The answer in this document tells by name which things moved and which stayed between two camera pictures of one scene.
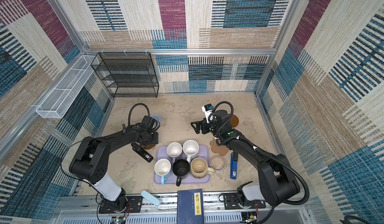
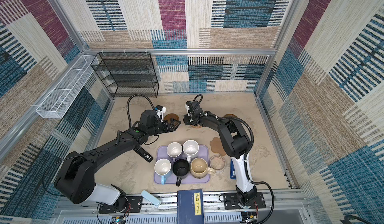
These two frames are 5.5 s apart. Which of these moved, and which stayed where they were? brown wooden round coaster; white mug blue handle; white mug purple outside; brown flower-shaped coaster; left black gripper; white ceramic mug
Moved: left black gripper; brown wooden round coaster
Stayed: white mug purple outside; brown flower-shaped coaster; white ceramic mug; white mug blue handle
